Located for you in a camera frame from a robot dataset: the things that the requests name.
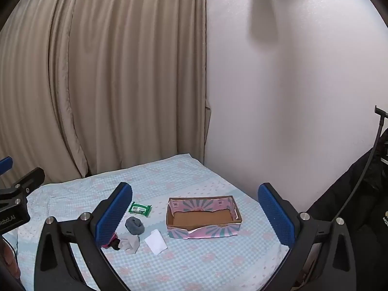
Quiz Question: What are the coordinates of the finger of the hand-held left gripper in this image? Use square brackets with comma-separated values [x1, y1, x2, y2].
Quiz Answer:
[0, 167, 45, 208]
[0, 156, 13, 175]

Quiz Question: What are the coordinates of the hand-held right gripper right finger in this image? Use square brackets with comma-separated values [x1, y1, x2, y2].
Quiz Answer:
[258, 183, 356, 291]

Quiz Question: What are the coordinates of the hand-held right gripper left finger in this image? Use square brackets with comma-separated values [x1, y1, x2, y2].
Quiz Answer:
[34, 182, 133, 291]

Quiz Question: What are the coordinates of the dark grey sock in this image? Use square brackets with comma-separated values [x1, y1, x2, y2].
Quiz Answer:
[125, 217, 144, 236]

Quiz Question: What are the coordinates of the pink and black cloth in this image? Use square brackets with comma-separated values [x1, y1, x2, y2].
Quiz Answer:
[101, 232, 121, 251]

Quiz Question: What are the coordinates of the light grey sock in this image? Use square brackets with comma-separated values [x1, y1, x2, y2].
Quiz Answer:
[118, 236, 140, 254]

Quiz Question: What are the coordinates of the white cloth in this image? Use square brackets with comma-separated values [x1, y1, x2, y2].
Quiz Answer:
[144, 229, 168, 256]

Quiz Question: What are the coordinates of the pink patterned cardboard box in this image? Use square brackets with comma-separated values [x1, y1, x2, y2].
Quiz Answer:
[166, 194, 244, 241]

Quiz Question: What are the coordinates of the person's left hand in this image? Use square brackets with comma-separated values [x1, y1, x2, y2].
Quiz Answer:
[0, 242, 16, 269]

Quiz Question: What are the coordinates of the green wet wipes packet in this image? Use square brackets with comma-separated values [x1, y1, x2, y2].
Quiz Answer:
[129, 202, 152, 218]

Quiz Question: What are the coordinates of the light blue checked bed sheet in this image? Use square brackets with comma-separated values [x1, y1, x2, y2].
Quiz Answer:
[6, 153, 292, 291]

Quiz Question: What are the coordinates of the black coat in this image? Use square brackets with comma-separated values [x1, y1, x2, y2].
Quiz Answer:
[306, 129, 388, 291]

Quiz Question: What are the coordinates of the black stand rod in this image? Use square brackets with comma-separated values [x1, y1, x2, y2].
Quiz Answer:
[333, 105, 388, 219]

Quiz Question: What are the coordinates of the beige curtain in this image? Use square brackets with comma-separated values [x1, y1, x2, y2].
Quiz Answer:
[0, 0, 213, 186]

